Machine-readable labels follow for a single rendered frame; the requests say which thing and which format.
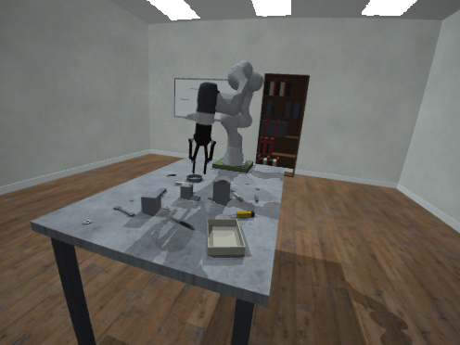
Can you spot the yellow cylinder with black end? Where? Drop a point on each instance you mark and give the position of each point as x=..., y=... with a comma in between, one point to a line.
x=240, y=214

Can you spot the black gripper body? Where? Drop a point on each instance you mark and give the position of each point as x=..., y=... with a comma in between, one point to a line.
x=202, y=132

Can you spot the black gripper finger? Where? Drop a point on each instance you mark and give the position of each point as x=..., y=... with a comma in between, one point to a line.
x=193, y=159
x=207, y=159

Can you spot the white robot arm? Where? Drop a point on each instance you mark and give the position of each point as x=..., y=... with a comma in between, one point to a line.
x=234, y=114

